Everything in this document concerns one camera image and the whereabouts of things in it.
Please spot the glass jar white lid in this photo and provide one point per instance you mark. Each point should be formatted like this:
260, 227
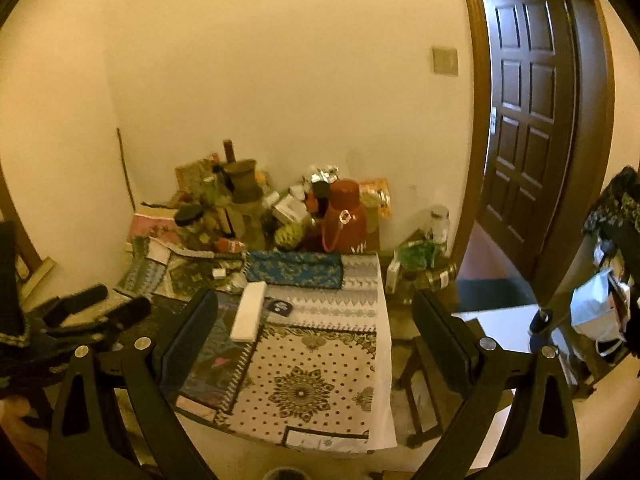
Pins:
438, 226

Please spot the wall light switch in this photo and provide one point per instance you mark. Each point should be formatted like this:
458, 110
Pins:
445, 61

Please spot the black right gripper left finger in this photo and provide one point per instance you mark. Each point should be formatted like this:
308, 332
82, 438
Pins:
88, 438

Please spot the red pink packet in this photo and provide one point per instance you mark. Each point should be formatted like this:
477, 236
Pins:
229, 246

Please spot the brown ceramic vase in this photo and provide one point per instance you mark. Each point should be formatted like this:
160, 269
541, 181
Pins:
242, 175

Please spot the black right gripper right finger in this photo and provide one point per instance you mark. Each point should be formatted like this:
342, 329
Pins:
540, 437

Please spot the dark wine bottle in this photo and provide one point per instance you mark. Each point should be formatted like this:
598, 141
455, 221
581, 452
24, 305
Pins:
229, 152

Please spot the patchwork patterned tablecloth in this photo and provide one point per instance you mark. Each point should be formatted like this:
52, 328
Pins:
319, 373

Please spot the white plastic bag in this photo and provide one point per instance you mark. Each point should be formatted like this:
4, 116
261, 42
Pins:
592, 310

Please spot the dark stool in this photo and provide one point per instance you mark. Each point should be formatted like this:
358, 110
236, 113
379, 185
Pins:
425, 359

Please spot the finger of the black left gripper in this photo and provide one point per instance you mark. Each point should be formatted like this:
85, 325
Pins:
109, 326
55, 311

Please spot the pink patterned box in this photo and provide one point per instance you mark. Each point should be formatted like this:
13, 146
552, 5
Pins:
154, 222

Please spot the white rectangular box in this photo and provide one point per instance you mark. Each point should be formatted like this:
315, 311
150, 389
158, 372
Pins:
247, 318

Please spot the patterned picture frame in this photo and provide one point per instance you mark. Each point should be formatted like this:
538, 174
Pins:
191, 177

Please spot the small white box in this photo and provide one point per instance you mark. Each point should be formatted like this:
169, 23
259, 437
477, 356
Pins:
290, 210

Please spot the green custard apple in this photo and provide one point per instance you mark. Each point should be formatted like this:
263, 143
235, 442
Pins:
290, 236

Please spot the red thermos jug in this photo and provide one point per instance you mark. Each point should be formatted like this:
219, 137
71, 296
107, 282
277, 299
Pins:
344, 227

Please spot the green leafy plant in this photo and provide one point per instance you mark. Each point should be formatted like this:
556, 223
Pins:
418, 255

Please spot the dark wooden door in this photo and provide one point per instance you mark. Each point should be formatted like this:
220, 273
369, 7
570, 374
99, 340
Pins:
532, 114

